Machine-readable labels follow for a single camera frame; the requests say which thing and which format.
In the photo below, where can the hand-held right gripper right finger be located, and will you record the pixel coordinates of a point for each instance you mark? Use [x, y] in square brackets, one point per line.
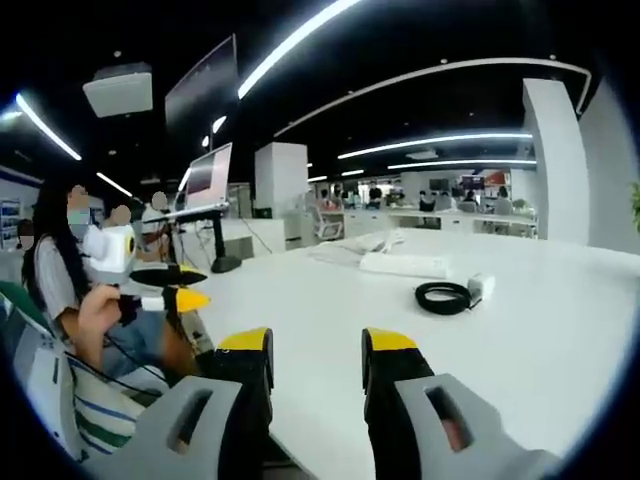
[450, 430]

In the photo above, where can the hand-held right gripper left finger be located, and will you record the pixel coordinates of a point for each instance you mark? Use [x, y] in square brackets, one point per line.
[165, 425]

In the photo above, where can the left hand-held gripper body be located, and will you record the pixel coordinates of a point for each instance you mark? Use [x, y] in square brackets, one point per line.
[107, 247]

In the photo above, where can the white charger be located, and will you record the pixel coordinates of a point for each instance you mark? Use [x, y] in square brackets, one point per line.
[481, 286]

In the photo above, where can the white power strip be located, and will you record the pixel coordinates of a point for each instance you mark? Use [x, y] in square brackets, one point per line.
[402, 265]

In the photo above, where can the short ceiling light strip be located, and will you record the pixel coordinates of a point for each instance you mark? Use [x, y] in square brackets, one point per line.
[114, 184]

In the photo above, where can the white desk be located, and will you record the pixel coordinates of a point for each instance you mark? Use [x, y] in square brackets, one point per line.
[380, 350]

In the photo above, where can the long ceiling light strip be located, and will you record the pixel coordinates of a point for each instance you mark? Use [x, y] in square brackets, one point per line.
[295, 45]
[47, 126]
[460, 163]
[435, 145]

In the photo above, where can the person's left hand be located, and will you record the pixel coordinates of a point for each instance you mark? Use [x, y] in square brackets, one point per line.
[97, 320]

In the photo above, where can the black laptop stand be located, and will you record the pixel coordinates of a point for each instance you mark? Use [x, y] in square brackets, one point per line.
[224, 250]

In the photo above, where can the person's legs in jeans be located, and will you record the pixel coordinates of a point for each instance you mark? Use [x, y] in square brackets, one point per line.
[140, 340]

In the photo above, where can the silver laptop on stand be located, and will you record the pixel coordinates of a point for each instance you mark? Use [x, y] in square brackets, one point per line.
[210, 175]

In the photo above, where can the white and grey seat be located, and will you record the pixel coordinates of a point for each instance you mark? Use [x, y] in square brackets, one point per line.
[45, 380]

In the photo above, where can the white square pillar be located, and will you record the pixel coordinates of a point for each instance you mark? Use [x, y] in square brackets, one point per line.
[281, 180]

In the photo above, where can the white ceiling unit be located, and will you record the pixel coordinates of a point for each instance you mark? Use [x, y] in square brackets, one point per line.
[117, 90]

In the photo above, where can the white office chair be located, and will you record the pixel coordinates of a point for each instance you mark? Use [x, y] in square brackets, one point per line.
[331, 224]

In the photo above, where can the large dark hanging screen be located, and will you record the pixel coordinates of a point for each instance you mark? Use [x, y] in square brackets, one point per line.
[202, 90]

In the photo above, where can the white background counter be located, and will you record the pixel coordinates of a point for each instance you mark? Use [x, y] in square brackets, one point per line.
[440, 219]

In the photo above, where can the group of distant people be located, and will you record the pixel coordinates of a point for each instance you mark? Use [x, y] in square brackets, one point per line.
[430, 197]

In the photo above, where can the wide white pillar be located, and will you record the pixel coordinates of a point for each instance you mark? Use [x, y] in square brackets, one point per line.
[557, 165]

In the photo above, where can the green plant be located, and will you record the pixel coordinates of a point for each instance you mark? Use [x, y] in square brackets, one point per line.
[636, 202]

